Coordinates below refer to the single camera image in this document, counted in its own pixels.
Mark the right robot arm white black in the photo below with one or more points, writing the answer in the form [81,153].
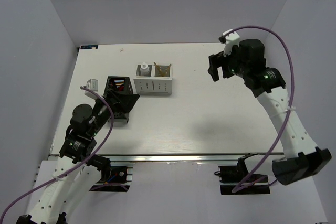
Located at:
[246,59]

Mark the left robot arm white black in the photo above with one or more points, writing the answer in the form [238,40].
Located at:
[78,166]

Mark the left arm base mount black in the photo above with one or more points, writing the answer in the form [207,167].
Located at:
[116,179]

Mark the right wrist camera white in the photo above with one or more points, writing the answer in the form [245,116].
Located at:
[229,39]

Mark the black mesh organizer box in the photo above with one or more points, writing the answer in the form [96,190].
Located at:
[117,89]

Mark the white slotted organizer box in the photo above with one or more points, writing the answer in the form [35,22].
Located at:
[153,85]

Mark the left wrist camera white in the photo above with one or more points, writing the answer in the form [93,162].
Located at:
[92,85]

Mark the gold makeup pencil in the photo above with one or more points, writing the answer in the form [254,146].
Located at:
[159,70]
[165,70]

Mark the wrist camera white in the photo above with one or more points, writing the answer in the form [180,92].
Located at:
[92,85]
[229,39]

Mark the blue label sticker left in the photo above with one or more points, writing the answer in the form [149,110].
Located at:
[88,47]

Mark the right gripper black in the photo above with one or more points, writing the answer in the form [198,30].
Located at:
[218,60]

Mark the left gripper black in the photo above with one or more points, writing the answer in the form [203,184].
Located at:
[126,102]

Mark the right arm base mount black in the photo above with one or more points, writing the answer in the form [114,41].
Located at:
[229,177]

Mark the white spray bottle teal base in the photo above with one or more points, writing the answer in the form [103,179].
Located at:
[145,70]

